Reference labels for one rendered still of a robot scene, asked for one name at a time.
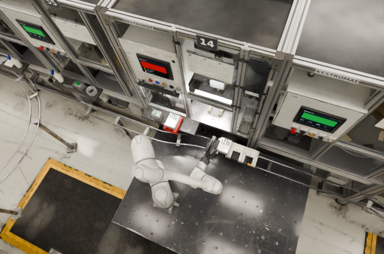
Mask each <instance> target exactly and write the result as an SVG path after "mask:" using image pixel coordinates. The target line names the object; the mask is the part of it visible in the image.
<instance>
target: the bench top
mask: <svg viewBox="0 0 384 254"><path fill-rule="evenodd" d="M177 137H178V134H170V133H165V132H161V131H158V130H157V132H156V134H155V136H154V139H158V140H161V141H165V142H172V143H176V142H177ZM210 141H211V140H209V139H206V138H202V137H198V136H190V135H181V139H180V143H182V144H192V145H196V146H201V147H204V148H206V145H207V143H210ZM151 143H152V146H153V149H154V153H155V159H156V160H159V161H160V162H161V163H162V164H163V165H164V168H165V169H166V170H170V171H174V172H177V173H180V174H184V175H186V176H190V174H191V173H192V171H193V169H194V168H195V167H196V165H197V164H198V162H199V161H200V160H201V158H202V157H204V154H203V152H204V150H205V149H203V148H199V147H194V146H185V145H179V146H176V144H169V143H163V142H159V141H156V140H152V142H151ZM259 156H261V157H264V158H267V159H270V160H273V161H275V162H278V163H281V164H284V165H287V166H289V167H293V168H296V169H298V170H301V171H304V172H307V173H309V174H313V171H312V170H308V169H306V168H303V167H300V166H297V165H295V164H291V163H289V162H286V161H283V160H281V159H277V158H274V157H272V156H269V155H266V154H263V153H259ZM270 171H271V172H273V173H276V174H279V175H282V176H285V177H287V178H290V179H293V180H296V181H298V182H301V183H303V184H307V185H309V186H310V184H311V179H312V176H310V175H307V174H304V173H302V172H299V171H296V170H293V169H291V168H288V167H285V166H282V165H279V164H277V163H273V162H272V165H271V169H270ZM205 173H206V174H207V175H209V176H212V177H214V178H216V179H217V180H219V181H220V182H221V183H222V186H223V189H222V192H221V193H219V194H217V195H216V194H213V193H209V192H206V191H204V190H203V189H202V188H199V187H198V188H196V189H195V188H192V187H191V186H189V185H188V184H184V183H180V182H176V181H173V180H168V182H169V185H170V188H171V191H172V192H174V193H178V194H179V196H178V197H177V199H176V202H177V203H178V204H179V207H177V206H173V210H172V213H171V214H169V213H168V212H166V211H164V210H162V209H160V208H158V207H153V203H154V201H153V198H152V191H151V187H150V183H145V182H142V181H140V180H138V179H137V178H136V177H135V176H134V178H133V180H132V181H131V183H130V185H129V187H128V189H127V192H126V194H125V196H124V197H123V199H122V201H121V203H120V205H119V207H118V209H117V211H116V213H115V215H114V217H113V219H112V222H113V223H115V224H118V225H120V226H122V227H124V228H126V229H128V230H130V231H132V232H134V233H137V234H139V235H141V236H143V237H145V238H147V239H149V240H151V241H153V242H155V243H157V244H159V245H162V246H164V247H166V248H168V249H170V250H172V251H174V252H176V253H178V254H296V251H297V245H298V239H299V236H300V232H301V226H302V222H303V217H304V213H305V208H306V203H307V198H308V194H309V189H310V187H307V186H304V185H301V184H299V183H296V182H293V181H291V180H288V179H285V178H282V177H280V176H277V175H274V174H271V173H268V174H267V176H265V171H263V170H260V169H258V168H254V167H251V166H249V165H247V164H245V165H243V164H241V163H237V162H235V161H232V160H230V159H226V158H224V157H223V156H222V155H220V154H215V157H213V159H212V160H211V159H210V163H209V165H208V168H207V170H206V172H205ZM124 205H125V207H124ZM241 213H242V215H241ZM295 221H296V222H297V223H295ZM129 222H131V223H130V224H129ZM266 223H267V224H268V225H266Z"/></svg>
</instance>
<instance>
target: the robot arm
mask: <svg viewBox="0 0 384 254"><path fill-rule="evenodd" d="M215 139H216V136H213V137H212V139H211V141H210V143H207V145H206V148H205V150H204V152H203V154H204V157H202V158H201V160H200V161H199V162H198V164H197V165H196V167H195V168H194V169H193V171H192V173H191V174H190V176H186V175H184V174H180V173H177V172H174V171H170V170H166V169H165V168H164V165H163V164H162V163H161V162H160V161H159V160H156V159H155V153H154V149H153V146H152V143H151V141H150V139H149V138H148V137H147V136H146V135H137V136H135V137H134V138H133V139H132V141H131V152H132V156H133V159H134V163H135V166H136V168H135V171H134V175H135V177H136V178H137V179H138V180H140V181H142V182H145V183H150V187H151V191H152V198H153V201H154V203H153V207H158V208H160V209H162V210H164V211H166V212H168V213H169V214H171V213H172V210H173V206H177V207H179V204H178V203H177V202H176V199H177V197H178V196H179V194H178V193H174V192H172V191H171V188H170V185H169V182H168V180H173V181H176V182H180V183H184V184H188V185H189V186H191V187H192V188H195V189H196V188H198V187H199V188H202V189H203V190H204V191H206V192H209V193H213V194H216V195H217V194H219V193H221V192H222V189H223V186H222V183H221V182H220V181H219V180H217V179H216V178H214V177H212V176H209V175H207V174H206V173H205V172H206V170H207V168H208V165H209V163H210V159H211V160H212V159H213V157H214V155H215V154H216V152H217V151H218V150H217V147H218V146H219V144H220V142H221V141H220V140H217V142H216V144H215V146H214V148H213V149H212V150H211V152H210V149H211V145H213V143H214V141H215Z"/></svg>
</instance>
